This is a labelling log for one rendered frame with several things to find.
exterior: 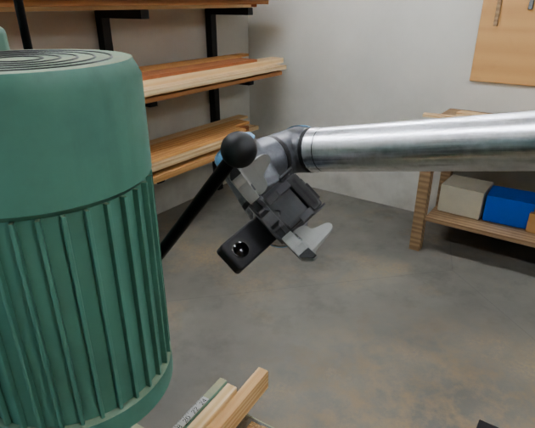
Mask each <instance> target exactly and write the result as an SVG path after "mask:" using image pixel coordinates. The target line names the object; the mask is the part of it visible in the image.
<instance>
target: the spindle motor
mask: <svg viewBox="0 0 535 428"><path fill-rule="evenodd" d="M151 167H152V162H151V154H150V146H149V131H148V123H147V116H146V107H145V99H144V84H143V76H142V71H141V70H140V69H139V67H138V65H137V63H136V62H135V60H134V59H133V57H132V55H131V54H129V53H123V52H116V51H108V50H94V49H22V50H2V51H0V428H130V427H132V426H133V425H135V424H137V423H138V422H139V421H140V420H141V419H142V418H143V417H144V416H146V415H147V414H148V413H149V412H150V411H151V410H152V409H153V408H154V407H155V405H156V404H157V403H158V402H159V401H160V400H161V398H162V397H163V395H164V394H165V392H166V389H167V387H168V386H169V383H170V381H171V378H172V371H173V360H172V345H171V339H170V330H169V323H168V315H167V307H166V292H165V284H164V275H163V267H162V260H161V244H160V236H159V229H158V220H157V212H156V204H155V189H154V181H153V173H152V169H151Z"/></svg>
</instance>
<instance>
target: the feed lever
mask: <svg viewBox="0 0 535 428"><path fill-rule="evenodd" d="M220 151H221V156H222V161H221V162H220V163H219V165H218V166H217V168H216V169H215V170H214V172H213V173H212V174H211V175H210V177H209V178H208V179H207V181H206V182H205V184H204V185H203V186H202V188H201V189H200V191H199V192H198V193H197V195H196V196H195V197H194V198H193V200H192V201H191V202H190V204H189V205H188V207H187V208H186V209H185V211H184V212H183V214H182V215H181V216H180V218H178V220H177V221H176V223H175V224H174V225H173V227H172V228H171V230H170V231H169V232H168V234H167V235H166V237H165V238H164V239H163V240H162V241H161V243H160V252H161V260H163V259H164V257H165V256H166V255H167V253H168V252H169V251H170V249H171V248H172V247H173V246H174V245H175V244H176V242H177V241H178V240H179V238H180V237H181V236H182V234H183V233H184V232H185V230H186V229H187V228H188V226H189V225H190V224H191V222H192V221H193V220H194V219H195V218H196V217H197V215H198V214H199V213H200V211H201V210H202V209H203V207H204V206H205V205H206V203H207V202H208V201H209V199H210V198H211V197H212V196H213V195H214V194H215V192H216V191H217V189H218V188H219V187H220V186H221V184H222V183H223V181H224V180H225V179H226V178H227V176H228V175H229V173H230V172H231V171H232V170H233V169H234V168H244V167H247V166H249V165H250V164H251V163H252V162H253V161H254V159H255V158H256V153H257V146H256V141H255V140H254V138H253V137H252V136H251V135H250V134H248V133H246V132H241V131H237V132H231V133H230V134H228V135H227V136H226V137H225V138H224V139H223V141H222V144H221V149H220Z"/></svg>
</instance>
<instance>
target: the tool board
mask: <svg viewBox="0 0 535 428"><path fill-rule="evenodd" d="M470 81H475V82H494V83H504V84H515V85H524V86H534V87H535V0H483V5H482V9H481V18H480V24H479V28H478V33H477V39H476V47H475V52H474V58H473V63H472V67H471V73H470Z"/></svg>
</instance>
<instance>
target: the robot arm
mask: <svg viewBox="0 0 535 428"><path fill-rule="evenodd" d="M246 133H248V134H250V135H251V136H252V137H253V138H254V140H255V141H256V146H257V153H256V158H255V159H254V161H253V162H252V163H251V164H250V165H249V166H247V167H244V168H234V169H233V170H232V171H231V172H230V173H229V175H228V176H227V178H226V179H225V181H226V182H227V184H228V186H229V187H230V188H231V190H232V191H233V193H234V195H235V197H236V198H237V200H238V201H239V203H240V204H241V206H242V207H243V209H244V210H245V212H246V214H247V215H248V217H249V218H250V221H249V222H248V223H247V224H246V225H245V226H244V227H243V228H241V229H240V230H239V231H238V232H236V233H235V234H234V235H233V236H231V237H230V238H229V239H228V240H226V241H225V242H224V243H223V244H222V245H221V246H220V247H219V248H218V249H217V254H218V255H219V256H220V257H221V258H222V259H223V260H224V261H225V262H226V263H227V264H228V266H229V267H230V268H231V269H232V270H233V271H234V272H235V273H237V274H239V273H241V272H242V271H243V270H244V269H245V268H246V267H247V266H248V265H249V264H250V263H252V262H253V261H254V260H255V259H256V258H257V257H258V256H259V255H260V254H262V253H263V252H264V251H265V250H266V249H267V248H268V247H269V246H270V245H271V246H273V247H277V248H285V247H289V248H290V249H291V251H292V252H293V253H294V254H295V255H296V256H297V257H298V258H300V259H301V260H302V261H306V262H313V261H315V260H316V259H317V258H318V257H317V255H316V254H315V253H316V250H317V249H318V248H319V246H321V244H322V243H323V242H324V241H325V239H326V238H327V237H328V236H329V234H330V233H331V231H332V229H333V226H332V224H331V223H329V222H327V223H324V224H322V225H320V226H318V227H316V228H309V227H308V226H307V223H308V221H309V220H310V219H311V218H312V217H313V216H314V215H315V214H316V213H318V212H319V211H320V210H321V209H322V208H323V207H324V206H325V203H323V204H321V203H322V202H321V201H320V199H319V198H320V196H319V195H318V194H317V193H316V192H315V191H314V190H313V189H312V188H311V186H310V185H309V184H308V183H305V182H304V181H303V180H302V179H301V178H299V177H298V176H297V175H296V173H299V172H315V173H316V172H517V171H535V110H529V111H519V112H508V113H498V114H486V115H466V116H455V117H445V118H434V119H424V120H412V121H392V122H381V123H370V124H360V125H349V126H338V127H310V126H306V125H296V126H293V127H289V128H287V129H286V130H283V131H281V132H276V133H274V134H271V135H268V136H266V137H262V138H258V139H255V135H254V134H252V133H251V132H246ZM294 173H295V174H294Z"/></svg>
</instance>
